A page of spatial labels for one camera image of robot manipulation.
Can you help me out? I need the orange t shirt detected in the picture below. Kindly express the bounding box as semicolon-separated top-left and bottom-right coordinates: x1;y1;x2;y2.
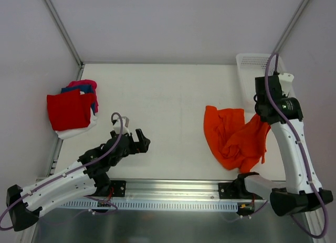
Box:
203;105;270;173

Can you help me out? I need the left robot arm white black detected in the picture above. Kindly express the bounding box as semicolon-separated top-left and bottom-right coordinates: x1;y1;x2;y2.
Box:
5;129;151;231

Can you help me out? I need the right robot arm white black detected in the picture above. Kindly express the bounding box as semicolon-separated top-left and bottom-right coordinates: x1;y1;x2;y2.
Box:
233;75;333;216

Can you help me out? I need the white plastic basket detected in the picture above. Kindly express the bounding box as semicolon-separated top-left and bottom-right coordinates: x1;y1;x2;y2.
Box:
236;54;287;113

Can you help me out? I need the white folded t shirt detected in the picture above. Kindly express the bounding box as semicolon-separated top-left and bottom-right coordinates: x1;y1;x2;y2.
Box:
56;109;98;140

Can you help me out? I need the red folded t shirt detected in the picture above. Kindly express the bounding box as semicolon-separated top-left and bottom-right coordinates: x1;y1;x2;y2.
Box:
47;89;95;131

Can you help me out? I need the blue folded t shirt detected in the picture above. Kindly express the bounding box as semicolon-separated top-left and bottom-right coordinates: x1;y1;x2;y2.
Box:
61;84;95;94

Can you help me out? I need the pink folded t shirt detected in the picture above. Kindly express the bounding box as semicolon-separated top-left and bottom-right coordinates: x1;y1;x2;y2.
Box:
63;80;98;114

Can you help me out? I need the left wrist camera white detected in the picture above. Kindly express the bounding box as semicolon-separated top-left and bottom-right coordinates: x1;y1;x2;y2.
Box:
111;117;131;135

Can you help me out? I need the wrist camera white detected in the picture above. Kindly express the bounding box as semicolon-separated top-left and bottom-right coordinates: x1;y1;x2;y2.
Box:
111;117;131;135
278;72;294;96

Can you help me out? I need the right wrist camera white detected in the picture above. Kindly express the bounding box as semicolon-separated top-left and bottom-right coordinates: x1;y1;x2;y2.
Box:
278;72;294;96

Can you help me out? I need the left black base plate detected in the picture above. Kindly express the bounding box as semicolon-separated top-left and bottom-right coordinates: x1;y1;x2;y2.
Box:
94;179;127;199

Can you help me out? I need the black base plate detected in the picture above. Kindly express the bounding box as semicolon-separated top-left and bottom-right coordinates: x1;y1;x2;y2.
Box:
217;181;262;200
94;179;127;199

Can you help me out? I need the aluminium mounting rail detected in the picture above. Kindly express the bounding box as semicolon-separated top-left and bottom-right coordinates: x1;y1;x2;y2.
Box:
35;177;279;202

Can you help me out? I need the white slotted cable duct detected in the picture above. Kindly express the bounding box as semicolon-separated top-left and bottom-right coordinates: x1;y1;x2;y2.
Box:
60;198;238;213

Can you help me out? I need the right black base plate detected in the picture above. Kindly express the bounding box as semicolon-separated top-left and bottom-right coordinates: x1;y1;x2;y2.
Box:
217;181;262;200

